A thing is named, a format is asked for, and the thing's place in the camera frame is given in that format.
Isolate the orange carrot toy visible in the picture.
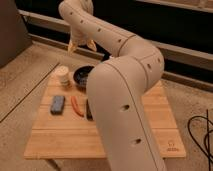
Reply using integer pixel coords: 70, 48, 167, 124
71, 96, 84, 117

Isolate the dark ceramic bowl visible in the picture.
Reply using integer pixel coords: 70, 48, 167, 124
73, 66, 93, 88

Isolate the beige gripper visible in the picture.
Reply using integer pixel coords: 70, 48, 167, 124
67, 29, 97, 54

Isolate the dark cabinet on left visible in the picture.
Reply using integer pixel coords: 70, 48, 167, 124
0, 0, 32, 68

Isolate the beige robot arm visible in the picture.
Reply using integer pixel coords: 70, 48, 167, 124
59, 0, 167, 171

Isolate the black cable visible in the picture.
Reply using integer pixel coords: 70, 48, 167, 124
187, 109, 213, 171

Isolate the white metal rail frame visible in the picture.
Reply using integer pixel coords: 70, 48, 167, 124
18, 9, 213, 72

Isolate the black rectangular object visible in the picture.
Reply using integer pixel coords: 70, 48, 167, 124
86, 100, 93, 121

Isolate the wooden table board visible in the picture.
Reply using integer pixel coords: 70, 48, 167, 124
24, 74, 186, 159

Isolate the beige ceramic cup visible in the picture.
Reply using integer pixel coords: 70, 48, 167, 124
55, 66, 71, 86

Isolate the blue-grey sponge block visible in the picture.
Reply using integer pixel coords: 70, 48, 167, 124
50, 96, 65, 115

